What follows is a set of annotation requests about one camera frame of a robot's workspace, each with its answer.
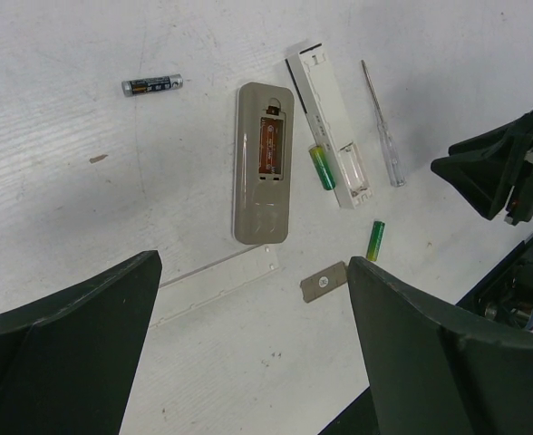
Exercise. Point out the small grey battery cover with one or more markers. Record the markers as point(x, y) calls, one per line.
point(324, 282)

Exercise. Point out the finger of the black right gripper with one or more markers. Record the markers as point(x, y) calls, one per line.
point(486, 169)

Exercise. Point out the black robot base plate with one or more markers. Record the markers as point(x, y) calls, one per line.
point(503, 296)

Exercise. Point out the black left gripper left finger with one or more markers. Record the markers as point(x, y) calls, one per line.
point(68, 360)

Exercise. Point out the white remote control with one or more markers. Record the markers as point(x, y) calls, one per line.
point(312, 74)

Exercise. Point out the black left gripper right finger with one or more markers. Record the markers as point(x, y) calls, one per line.
point(435, 368)

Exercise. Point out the green AAA battery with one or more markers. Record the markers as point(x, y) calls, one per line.
point(322, 168)
point(375, 241)

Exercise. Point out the black AAA battery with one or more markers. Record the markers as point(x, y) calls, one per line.
point(152, 85)

